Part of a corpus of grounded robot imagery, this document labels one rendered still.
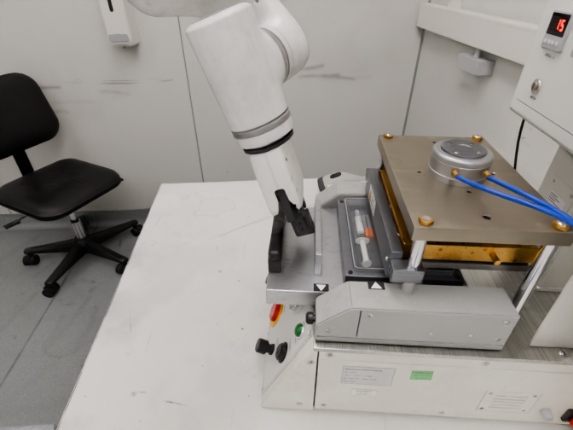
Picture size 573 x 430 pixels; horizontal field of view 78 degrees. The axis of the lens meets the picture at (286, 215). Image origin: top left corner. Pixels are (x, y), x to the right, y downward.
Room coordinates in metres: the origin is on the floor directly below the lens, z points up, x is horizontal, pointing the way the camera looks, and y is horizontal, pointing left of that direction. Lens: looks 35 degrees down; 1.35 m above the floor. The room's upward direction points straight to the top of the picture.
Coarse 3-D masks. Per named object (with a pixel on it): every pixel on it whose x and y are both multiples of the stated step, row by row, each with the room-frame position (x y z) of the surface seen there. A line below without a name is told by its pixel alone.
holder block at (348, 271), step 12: (348, 240) 0.44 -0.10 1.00; (348, 252) 0.41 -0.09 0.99; (348, 264) 0.38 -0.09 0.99; (348, 276) 0.36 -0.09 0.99; (360, 276) 0.36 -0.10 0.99; (372, 276) 0.36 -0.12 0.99; (384, 276) 0.36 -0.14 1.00; (432, 276) 0.36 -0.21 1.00; (444, 276) 0.36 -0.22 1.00; (456, 276) 0.36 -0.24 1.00
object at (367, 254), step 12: (348, 204) 0.53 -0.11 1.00; (360, 204) 0.53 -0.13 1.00; (348, 216) 0.49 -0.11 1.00; (360, 216) 0.49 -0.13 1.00; (360, 228) 0.46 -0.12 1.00; (372, 228) 0.46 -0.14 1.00; (360, 240) 0.43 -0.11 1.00; (372, 240) 0.43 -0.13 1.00; (360, 252) 0.40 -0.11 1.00; (372, 252) 0.40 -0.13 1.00; (360, 264) 0.37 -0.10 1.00; (372, 264) 0.37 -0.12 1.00
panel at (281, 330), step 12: (288, 312) 0.42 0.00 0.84; (300, 312) 0.38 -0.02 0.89; (276, 324) 0.43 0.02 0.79; (288, 324) 0.39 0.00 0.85; (312, 324) 0.33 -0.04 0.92; (276, 336) 0.40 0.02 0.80; (288, 336) 0.37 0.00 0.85; (300, 336) 0.33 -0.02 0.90; (276, 348) 0.37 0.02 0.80; (288, 348) 0.34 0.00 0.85; (300, 348) 0.31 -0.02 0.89; (276, 360) 0.35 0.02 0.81; (288, 360) 0.32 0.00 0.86; (264, 372) 0.36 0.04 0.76; (276, 372) 0.32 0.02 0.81; (264, 384) 0.33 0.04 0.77
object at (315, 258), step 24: (312, 216) 0.54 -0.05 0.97; (336, 216) 0.54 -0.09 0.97; (288, 240) 0.47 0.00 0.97; (312, 240) 0.47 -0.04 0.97; (336, 240) 0.47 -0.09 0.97; (288, 264) 0.41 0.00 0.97; (312, 264) 0.41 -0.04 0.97; (336, 264) 0.41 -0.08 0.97; (288, 288) 0.36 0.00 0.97; (312, 288) 0.36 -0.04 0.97
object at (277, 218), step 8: (280, 208) 0.51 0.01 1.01; (280, 216) 0.48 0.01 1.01; (272, 224) 0.47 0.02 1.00; (280, 224) 0.46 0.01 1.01; (272, 232) 0.44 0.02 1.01; (280, 232) 0.44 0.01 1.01; (272, 240) 0.42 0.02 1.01; (280, 240) 0.42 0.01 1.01; (272, 248) 0.40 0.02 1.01; (280, 248) 0.40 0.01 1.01; (272, 256) 0.39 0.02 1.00; (280, 256) 0.39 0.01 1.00; (272, 264) 0.39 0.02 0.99; (280, 264) 0.39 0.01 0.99
